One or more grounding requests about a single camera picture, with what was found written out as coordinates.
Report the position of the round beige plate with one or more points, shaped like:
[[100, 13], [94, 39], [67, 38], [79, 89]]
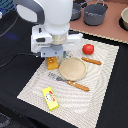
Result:
[[73, 69]]

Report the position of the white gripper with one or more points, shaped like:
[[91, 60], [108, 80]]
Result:
[[48, 45]]

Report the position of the yellow butter box toy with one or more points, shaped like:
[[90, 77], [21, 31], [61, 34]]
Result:
[[50, 98]]

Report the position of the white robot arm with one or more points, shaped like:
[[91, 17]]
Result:
[[53, 15]]

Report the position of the large dark grey pot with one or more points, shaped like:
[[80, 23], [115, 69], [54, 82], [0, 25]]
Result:
[[94, 14]]

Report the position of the beige woven placemat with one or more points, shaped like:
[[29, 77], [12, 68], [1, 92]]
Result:
[[76, 106]]

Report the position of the knife with orange handle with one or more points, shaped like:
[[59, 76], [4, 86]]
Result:
[[91, 61]]

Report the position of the beige bowl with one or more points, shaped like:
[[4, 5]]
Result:
[[124, 16]]

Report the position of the fork with orange handle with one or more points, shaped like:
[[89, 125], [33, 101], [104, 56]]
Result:
[[74, 84]]

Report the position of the small dark grey pot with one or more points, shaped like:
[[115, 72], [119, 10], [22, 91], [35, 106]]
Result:
[[76, 11]]

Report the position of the orange bread loaf toy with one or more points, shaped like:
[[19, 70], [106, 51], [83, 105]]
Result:
[[52, 63]]

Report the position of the red toy tomato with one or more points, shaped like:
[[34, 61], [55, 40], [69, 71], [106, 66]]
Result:
[[88, 49]]

